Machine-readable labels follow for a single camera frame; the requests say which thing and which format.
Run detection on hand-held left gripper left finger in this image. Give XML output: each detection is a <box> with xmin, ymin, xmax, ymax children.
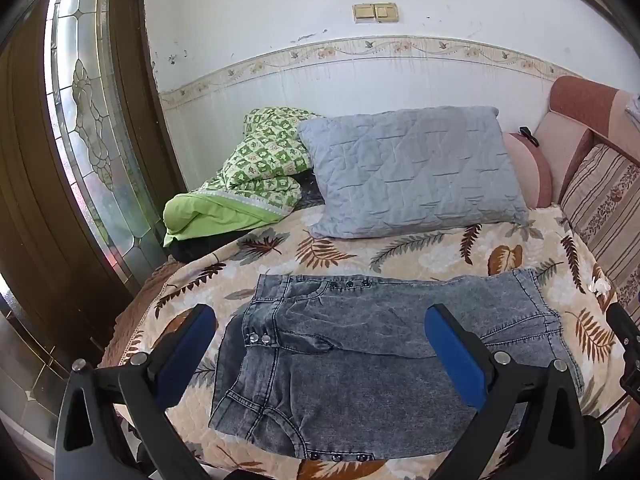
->
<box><xmin>54</xmin><ymin>304</ymin><xmax>218</xmax><ymax>480</ymax></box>

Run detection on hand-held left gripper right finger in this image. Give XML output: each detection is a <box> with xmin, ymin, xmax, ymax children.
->
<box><xmin>424</xmin><ymin>304</ymin><xmax>608</xmax><ymax>480</ymax></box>

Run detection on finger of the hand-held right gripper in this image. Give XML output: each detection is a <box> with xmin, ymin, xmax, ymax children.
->
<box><xmin>606</xmin><ymin>304</ymin><xmax>640</xmax><ymax>361</ymax></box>

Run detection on grey washed denim pants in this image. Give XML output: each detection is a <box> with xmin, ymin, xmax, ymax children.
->
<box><xmin>209</xmin><ymin>269</ymin><xmax>585</xmax><ymax>462</ymax></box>

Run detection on dark cloth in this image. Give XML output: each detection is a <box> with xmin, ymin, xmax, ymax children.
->
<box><xmin>167</xmin><ymin>170</ymin><xmax>326</xmax><ymax>264</ymax></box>

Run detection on leaf print blanket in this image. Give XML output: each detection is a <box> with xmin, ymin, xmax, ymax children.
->
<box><xmin>97</xmin><ymin>205</ymin><xmax>626</xmax><ymax>480</ymax></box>

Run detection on striped floral cushion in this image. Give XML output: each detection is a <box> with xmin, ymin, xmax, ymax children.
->
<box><xmin>559</xmin><ymin>144</ymin><xmax>640</xmax><ymax>322</ymax></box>

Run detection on pink round cushion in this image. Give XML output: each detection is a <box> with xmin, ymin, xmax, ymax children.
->
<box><xmin>502</xmin><ymin>132</ymin><xmax>554</xmax><ymax>209</ymax></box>

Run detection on grey quilted pillow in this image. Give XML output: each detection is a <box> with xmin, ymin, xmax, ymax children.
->
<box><xmin>297</xmin><ymin>106</ymin><xmax>530</xmax><ymax>240</ymax></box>

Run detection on green patterned quilt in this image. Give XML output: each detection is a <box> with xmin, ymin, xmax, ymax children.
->
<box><xmin>162</xmin><ymin>106</ymin><xmax>323</xmax><ymax>248</ymax></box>

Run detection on pink sofa backrest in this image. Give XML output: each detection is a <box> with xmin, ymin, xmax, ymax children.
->
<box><xmin>532</xmin><ymin>76</ymin><xmax>640</xmax><ymax>203</ymax></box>

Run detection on wooden door with stained glass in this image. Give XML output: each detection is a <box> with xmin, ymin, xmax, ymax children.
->
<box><xmin>0</xmin><ymin>0</ymin><xmax>187</xmax><ymax>461</ymax></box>

